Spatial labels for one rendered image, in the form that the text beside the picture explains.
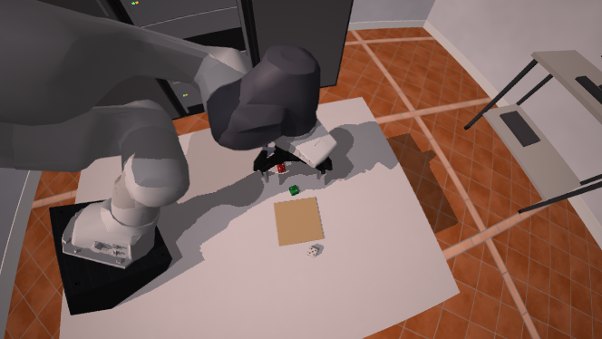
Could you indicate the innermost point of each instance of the green die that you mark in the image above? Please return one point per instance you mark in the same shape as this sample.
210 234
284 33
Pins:
293 190

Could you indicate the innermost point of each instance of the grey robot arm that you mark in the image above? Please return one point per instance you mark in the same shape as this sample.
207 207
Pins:
56 64

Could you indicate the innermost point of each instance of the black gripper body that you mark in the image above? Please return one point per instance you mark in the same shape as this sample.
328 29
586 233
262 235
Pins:
285 154

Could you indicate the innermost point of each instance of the tan flat square mat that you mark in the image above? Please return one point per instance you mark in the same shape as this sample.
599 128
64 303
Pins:
297 221

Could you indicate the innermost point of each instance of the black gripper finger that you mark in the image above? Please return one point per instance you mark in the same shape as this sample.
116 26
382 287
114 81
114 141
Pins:
325 165
263 163

